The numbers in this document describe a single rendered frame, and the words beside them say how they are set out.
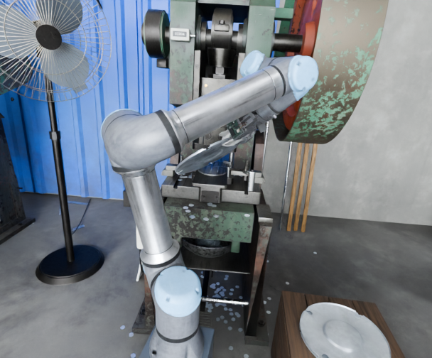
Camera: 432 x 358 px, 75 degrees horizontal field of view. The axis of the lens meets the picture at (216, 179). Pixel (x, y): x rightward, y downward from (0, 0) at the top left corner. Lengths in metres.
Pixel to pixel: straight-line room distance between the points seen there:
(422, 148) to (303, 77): 2.41
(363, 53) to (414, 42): 1.86
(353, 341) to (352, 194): 1.88
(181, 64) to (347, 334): 1.16
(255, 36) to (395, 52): 1.74
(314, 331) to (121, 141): 0.91
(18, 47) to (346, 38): 1.30
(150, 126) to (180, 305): 0.42
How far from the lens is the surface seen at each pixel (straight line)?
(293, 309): 1.24
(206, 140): 1.24
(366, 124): 2.74
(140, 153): 0.56
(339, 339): 1.17
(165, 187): 1.29
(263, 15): 1.22
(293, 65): 0.66
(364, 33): 0.99
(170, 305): 0.74
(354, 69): 0.99
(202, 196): 1.24
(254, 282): 1.32
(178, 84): 1.21
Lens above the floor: 1.17
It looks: 19 degrees down
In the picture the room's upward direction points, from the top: 4 degrees clockwise
